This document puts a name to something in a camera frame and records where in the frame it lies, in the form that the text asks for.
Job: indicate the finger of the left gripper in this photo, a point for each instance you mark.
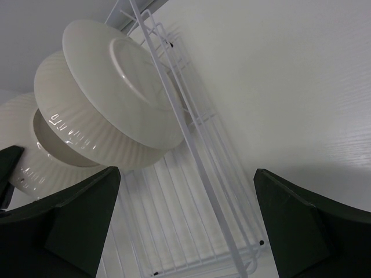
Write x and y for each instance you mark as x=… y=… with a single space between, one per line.
x=10 y=157

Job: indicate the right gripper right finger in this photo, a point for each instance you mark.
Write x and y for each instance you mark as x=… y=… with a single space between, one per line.
x=311 y=235

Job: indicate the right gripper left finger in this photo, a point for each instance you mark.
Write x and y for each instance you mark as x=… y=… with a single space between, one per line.
x=61 y=235

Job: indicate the floral brown-rimmed plate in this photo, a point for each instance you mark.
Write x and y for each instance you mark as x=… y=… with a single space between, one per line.
x=48 y=164
x=77 y=123

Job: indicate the white wire dish rack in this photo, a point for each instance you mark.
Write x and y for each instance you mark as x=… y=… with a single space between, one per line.
x=192 y=214

